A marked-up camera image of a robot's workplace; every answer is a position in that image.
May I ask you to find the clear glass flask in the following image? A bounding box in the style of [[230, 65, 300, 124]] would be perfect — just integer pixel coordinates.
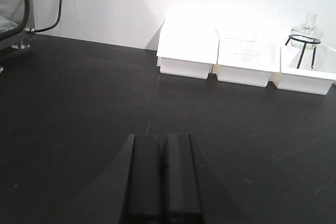
[[291, 13, 323, 50]]

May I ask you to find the black wire tripod stand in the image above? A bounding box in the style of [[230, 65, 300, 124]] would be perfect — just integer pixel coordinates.
[[285, 34, 321, 70]]

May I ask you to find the white plastic bin right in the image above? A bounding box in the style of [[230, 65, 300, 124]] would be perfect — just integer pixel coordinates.
[[270, 44, 335, 95]]

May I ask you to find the black cable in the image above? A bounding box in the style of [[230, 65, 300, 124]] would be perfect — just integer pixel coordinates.
[[25, 0, 67, 34]]

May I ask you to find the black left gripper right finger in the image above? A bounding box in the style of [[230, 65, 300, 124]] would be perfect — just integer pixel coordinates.
[[162, 133, 204, 223]]

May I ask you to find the white plastic bin left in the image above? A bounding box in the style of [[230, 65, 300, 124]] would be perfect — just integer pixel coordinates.
[[156, 20, 219, 79]]

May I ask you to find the white plastic bin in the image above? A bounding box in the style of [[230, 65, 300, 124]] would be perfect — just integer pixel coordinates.
[[270, 44, 335, 95], [212, 32, 280, 88], [156, 20, 219, 79]]

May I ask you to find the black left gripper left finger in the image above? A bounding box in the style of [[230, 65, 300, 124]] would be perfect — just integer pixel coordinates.
[[121, 134, 162, 223]]

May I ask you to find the white plastic bin middle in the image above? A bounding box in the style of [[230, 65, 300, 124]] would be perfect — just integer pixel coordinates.
[[212, 32, 280, 88]]

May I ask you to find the metal frame stand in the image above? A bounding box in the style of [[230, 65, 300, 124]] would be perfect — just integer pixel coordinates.
[[1, 0, 35, 61]]

